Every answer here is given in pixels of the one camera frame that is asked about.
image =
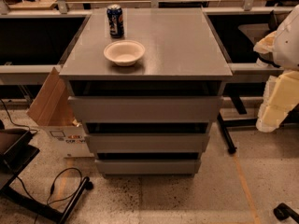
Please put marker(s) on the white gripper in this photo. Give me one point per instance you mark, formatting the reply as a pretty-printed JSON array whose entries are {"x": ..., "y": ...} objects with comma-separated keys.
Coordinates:
[{"x": 288, "y": 44}]

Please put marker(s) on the grey drawer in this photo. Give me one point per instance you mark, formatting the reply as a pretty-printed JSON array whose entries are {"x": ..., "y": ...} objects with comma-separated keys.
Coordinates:
[
  {"x": 146, "y": 143},
  {"x": 148, "y": 167},
  {"x": 145, "y": 109}
]

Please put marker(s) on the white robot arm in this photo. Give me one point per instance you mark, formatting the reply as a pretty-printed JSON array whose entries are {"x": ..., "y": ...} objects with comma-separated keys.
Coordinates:
[{"x": 286, "y": 43}]

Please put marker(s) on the grey drawer cabinet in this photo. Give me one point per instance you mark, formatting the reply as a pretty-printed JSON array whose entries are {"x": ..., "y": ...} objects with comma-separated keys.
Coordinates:
[{"x": 182, "y": 59}]

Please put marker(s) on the grey bottom drawer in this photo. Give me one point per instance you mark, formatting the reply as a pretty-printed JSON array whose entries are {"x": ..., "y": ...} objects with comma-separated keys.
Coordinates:
[{"x": 148, "y": 167}]

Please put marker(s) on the grey top drawer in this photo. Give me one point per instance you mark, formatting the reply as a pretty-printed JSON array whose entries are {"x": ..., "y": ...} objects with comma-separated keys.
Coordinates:
[{"x": 145, "y": 109}]

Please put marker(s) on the open cardboard box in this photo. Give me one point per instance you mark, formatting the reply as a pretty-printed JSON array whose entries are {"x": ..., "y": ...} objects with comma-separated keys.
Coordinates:
[{"x": 52, "y": 113}]

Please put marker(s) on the black office chair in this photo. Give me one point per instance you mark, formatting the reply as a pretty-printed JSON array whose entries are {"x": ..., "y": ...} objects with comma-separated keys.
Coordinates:
[{"x": 261, "y": 35}]

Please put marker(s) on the black caster bottom right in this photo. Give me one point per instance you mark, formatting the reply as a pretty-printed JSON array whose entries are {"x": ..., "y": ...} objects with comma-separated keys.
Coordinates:
[{"x": 283, "y": 211}]

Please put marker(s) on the white paper bowl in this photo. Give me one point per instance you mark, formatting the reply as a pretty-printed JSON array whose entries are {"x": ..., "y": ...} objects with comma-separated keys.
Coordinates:
[{"x": 124, "y": 52}]

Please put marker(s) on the blue soda can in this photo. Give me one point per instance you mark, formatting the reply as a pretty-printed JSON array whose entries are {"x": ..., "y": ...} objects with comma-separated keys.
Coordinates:
[{"x": 115, "y": 21}]

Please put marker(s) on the black stand base left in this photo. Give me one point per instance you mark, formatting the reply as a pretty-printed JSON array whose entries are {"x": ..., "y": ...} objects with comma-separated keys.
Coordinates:
[{"x": 49, "y": 176}]

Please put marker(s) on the black table leg frame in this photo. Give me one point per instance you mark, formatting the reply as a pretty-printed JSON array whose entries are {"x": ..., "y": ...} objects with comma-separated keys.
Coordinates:
[{"x": 240, "y": 104}]

